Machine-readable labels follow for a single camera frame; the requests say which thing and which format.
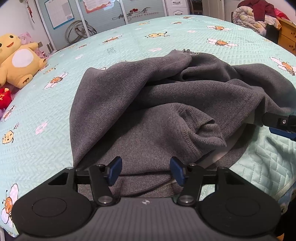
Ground dark grey sweater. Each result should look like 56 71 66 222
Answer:
70 50 295 197

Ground pile of clothes and quilt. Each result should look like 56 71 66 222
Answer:
232 0 291 37

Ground mint green bee bedspread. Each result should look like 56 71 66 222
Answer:
1 16 295 236

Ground wooden yellow cabinet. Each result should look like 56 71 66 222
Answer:
278 18 296 55

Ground red plush toy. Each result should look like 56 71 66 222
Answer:
0 88 12 110

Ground yellow plush toy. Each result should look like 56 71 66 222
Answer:
0 34 47 89

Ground sliding wardrobe doors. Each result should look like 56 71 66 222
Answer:
36 1 167 50

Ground white drawer cabinet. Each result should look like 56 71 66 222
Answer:
165 0 190 16

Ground blue framed poster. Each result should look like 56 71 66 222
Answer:
45 0 74 30

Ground red bordered poster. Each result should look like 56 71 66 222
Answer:
83 0 115 14

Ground coiled grey hose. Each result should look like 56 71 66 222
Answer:
64 19 98 45

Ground red hanging wall ornament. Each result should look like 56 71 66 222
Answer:
25 0 35 23

